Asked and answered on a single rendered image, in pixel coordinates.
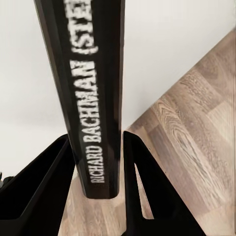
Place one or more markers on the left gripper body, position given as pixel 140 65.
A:
pixel 6 180

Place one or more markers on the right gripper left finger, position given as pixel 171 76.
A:
pixel 32 203

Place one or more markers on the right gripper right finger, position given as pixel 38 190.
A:
pixel 171 215

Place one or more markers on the hardback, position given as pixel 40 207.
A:
pixel 84 40

